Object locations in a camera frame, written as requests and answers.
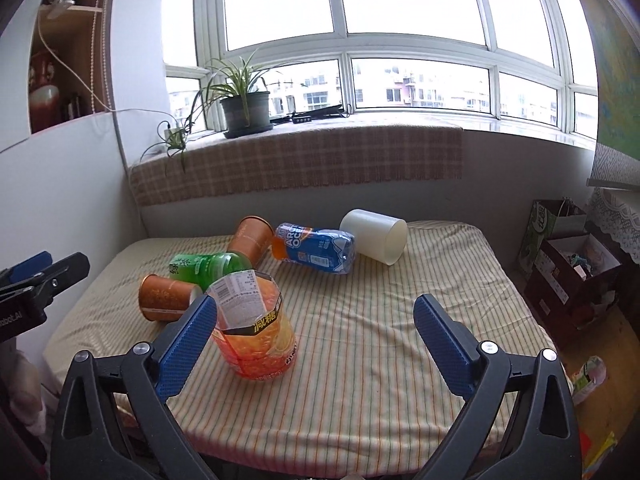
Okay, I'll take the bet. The white plastic cup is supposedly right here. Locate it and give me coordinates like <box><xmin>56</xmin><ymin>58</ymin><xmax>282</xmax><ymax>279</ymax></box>
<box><xmin>340</xmin><ymin>209</ymin><xmax>408</xmax><ymax>266</ymax></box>

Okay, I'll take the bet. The blue orange plastic cup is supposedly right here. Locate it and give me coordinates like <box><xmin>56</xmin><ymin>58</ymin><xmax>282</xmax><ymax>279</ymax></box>
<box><xmin>271</xmin><ymin>223</ymin><xmax>357</xmax><ymax>275</ymax></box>

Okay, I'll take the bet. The brown paper cup lying near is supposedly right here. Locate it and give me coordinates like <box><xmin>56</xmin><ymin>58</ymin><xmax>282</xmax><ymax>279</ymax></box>
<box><xmin>138</xmin><ymin>274</ymin><xmax>203</xmax><ymax>322</ymax></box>

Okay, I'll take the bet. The green white paper bag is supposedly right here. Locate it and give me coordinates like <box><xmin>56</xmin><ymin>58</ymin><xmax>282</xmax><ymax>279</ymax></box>
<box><xmin>518</xmin><ymin>198</ymin><xmax>587</xmax><ymax>278</ymax></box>

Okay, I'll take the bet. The striped table cloth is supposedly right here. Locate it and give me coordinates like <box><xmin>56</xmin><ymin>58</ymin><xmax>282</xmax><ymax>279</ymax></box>
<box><xmin>41</xmin><ymin>219</ymin><xmax>557</xmax><ymax>478</ymax></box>

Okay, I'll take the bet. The white bead cord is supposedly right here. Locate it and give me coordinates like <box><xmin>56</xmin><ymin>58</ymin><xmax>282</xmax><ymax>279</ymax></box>
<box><xmin>86</xmin><ymin>0</ymin><xmax>114</xmax><ymax>116</ymax></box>

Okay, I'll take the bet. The brown paper cup far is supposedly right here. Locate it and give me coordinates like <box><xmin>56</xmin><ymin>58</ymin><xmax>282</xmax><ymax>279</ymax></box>
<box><xmin>227</xmin><ymin>216</ymin><xmax>273</xmax><ymax>268</ymax></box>

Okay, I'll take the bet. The black device on windowsill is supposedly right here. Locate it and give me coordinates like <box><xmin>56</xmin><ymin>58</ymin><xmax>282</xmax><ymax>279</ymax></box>
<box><xmin>270</xmin><ymin>105</ymin><xmax>348</xmax><ymax>125</ymax></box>

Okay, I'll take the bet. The potted spider plant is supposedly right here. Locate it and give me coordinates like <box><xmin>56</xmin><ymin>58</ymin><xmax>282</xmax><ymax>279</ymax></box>
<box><xmin>140</xmin><ymin>50</ymin><xmax>273</xmax><ymax>162</ymax></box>

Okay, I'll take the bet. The green plastic cup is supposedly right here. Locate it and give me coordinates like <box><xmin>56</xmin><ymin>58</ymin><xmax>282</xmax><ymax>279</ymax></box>
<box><xmin>168</xmin><ymin>252</ymin><xmax>252</xmax><ymax>292</ymax></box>

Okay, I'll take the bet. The red orange plastic cup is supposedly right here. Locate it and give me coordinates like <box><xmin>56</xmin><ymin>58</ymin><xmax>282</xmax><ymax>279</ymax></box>
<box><xmin>207</xmin><ymin>270</ymin><xmax>297</xmax><ymax>382</ymax></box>

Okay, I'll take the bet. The plaid windowsill cloth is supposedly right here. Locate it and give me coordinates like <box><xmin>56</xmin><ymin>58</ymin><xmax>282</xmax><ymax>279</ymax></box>
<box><xmin>129</xmin><ymin>125</ymin><xmax>464</xmax><ymax>207</ymax></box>

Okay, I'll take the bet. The dark cardboard box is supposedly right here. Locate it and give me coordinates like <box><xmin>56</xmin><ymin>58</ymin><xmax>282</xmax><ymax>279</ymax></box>
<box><xmin>524</xmin><ymin>234</ymin><xmax>623</xmax><ymax>348</ymax></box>

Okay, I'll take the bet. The white power adapter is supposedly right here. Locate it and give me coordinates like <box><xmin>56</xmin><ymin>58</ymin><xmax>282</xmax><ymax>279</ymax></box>
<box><xmin>163</xmin><ymin>127</ymin><xmax>188</xmax><ymax>150</ymax></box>

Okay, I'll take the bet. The white charging cable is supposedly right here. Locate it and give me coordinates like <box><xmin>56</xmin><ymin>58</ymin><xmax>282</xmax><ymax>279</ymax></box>
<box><xmin>0</xmin><ymin>0</ymin><xmax>181</xmax><ymax>241</ymax></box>

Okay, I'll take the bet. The white lace cloth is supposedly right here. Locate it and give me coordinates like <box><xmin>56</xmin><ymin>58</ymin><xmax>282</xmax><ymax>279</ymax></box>
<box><xmin>588</xmin><ymin>188</ymin><xmax>640</xmax><ymax>264</ymax></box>

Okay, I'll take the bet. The window frame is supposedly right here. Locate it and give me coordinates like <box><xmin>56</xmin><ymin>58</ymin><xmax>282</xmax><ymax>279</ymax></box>
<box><xmin>160</xmin><ymin>0</ymin><xmax>598</xmax><ymax>139</ymax></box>

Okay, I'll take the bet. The red white vase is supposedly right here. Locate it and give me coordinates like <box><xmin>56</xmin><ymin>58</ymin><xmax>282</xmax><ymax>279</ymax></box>
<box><xmin>28</xmin><ymin>51</ymin><xmax>61</xmax><ymax>133</ymax></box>

